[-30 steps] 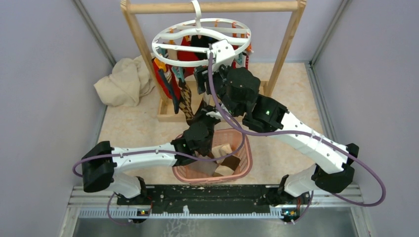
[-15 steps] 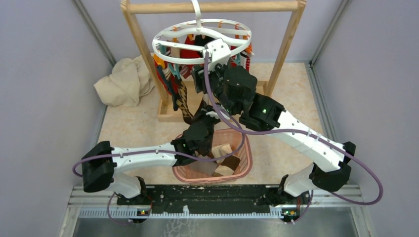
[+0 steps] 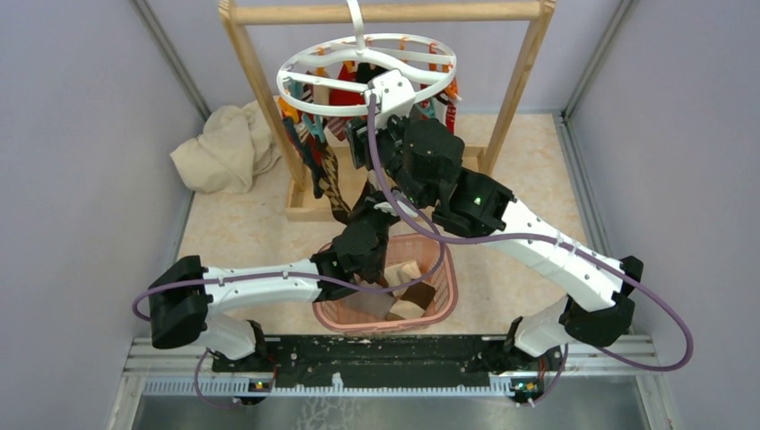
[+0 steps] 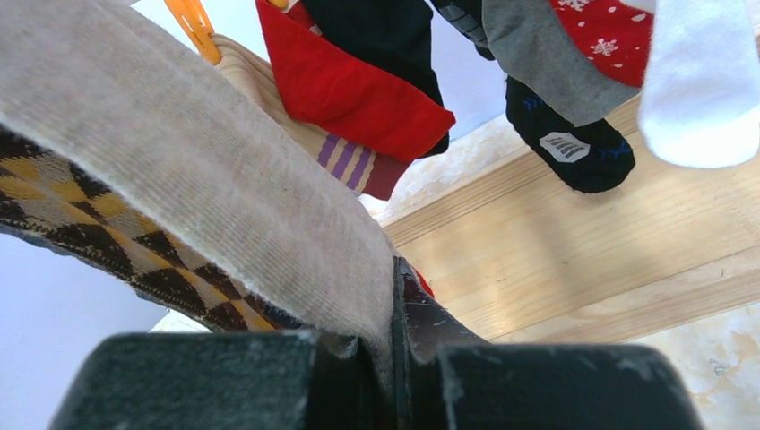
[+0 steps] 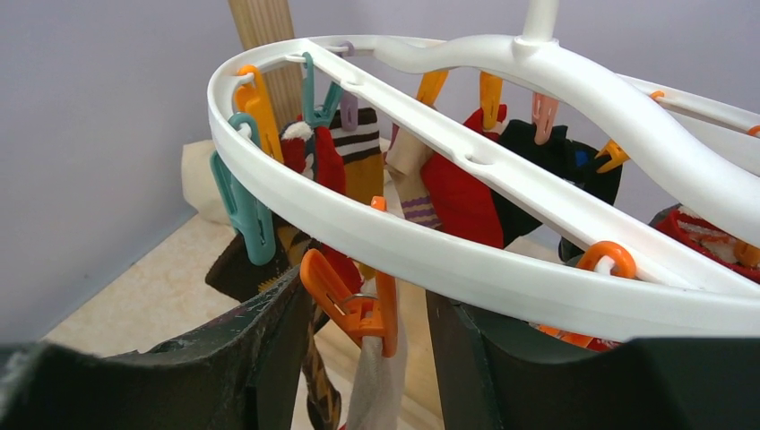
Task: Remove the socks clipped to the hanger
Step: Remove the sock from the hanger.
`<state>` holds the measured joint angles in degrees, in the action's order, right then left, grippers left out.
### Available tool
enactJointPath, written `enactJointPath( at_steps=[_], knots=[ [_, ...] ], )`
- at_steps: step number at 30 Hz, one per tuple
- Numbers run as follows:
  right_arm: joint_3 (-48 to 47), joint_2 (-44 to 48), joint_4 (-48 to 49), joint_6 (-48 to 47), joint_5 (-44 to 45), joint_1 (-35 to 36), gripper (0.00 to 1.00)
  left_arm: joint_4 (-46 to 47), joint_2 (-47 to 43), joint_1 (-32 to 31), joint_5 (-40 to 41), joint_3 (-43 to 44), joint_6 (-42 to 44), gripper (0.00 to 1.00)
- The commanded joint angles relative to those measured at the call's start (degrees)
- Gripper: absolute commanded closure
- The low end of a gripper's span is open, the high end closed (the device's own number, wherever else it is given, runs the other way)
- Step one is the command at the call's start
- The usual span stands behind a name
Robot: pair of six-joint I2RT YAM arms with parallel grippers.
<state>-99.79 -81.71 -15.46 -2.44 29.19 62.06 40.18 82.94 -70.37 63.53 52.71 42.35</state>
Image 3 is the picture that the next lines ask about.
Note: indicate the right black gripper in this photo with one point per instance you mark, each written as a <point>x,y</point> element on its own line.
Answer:
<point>358,138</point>

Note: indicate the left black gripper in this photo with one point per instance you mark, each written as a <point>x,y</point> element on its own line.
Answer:
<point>375,202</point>

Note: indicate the grey sock with striped cuff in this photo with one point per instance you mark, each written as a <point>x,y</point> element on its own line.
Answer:
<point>377,305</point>

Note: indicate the brown yellow argyle sock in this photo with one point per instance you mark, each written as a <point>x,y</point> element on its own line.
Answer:
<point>308,139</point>

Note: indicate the beige brown sock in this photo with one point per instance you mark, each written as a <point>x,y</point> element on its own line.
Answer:
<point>411,302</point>

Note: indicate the pink plastic laundry basket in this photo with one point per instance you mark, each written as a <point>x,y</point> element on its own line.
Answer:
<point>412,247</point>

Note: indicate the wooden hanger rack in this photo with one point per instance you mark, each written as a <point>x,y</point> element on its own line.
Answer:
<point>236,20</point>

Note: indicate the red patterned sock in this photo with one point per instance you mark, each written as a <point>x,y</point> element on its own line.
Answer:
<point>451,99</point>

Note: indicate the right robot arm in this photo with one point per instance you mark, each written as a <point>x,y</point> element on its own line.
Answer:
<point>597,308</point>

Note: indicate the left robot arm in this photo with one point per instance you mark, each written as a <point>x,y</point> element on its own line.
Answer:
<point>190,304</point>

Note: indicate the white round clip hanger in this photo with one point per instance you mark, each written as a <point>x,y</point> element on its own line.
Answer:
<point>368,74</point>

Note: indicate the beige crumpled cloth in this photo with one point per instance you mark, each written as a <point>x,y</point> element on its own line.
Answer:
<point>235,146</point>

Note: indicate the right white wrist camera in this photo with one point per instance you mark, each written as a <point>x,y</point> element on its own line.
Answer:
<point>394,96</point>

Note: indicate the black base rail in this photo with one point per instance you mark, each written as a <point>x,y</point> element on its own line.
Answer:
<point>389,366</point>

